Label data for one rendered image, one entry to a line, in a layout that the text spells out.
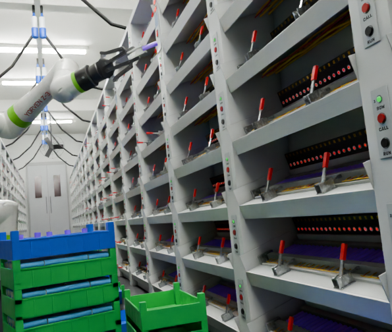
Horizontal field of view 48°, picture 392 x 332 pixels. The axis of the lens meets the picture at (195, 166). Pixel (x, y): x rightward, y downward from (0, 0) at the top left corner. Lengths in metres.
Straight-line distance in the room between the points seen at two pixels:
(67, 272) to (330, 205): 0.77
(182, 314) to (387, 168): 0.79
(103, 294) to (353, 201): 0.81
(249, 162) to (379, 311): 0.67
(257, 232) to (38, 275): 0.65
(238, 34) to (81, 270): 0.89
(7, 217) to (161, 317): 1.06
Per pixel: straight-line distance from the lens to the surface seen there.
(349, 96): 0.91
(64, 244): 1.36
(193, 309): 1.39
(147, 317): 1.36
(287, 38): 1.12
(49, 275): 1.35
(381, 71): 0.84
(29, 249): 1.34
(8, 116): 2.18
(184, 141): 2.09
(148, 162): 2.75
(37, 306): 1.35
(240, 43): 1.50
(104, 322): 1.42
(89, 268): 1.39
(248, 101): 1.45
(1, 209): 2.18
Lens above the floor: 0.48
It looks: 6 degrees up
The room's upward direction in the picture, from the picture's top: 5 degrees counter-clockwise
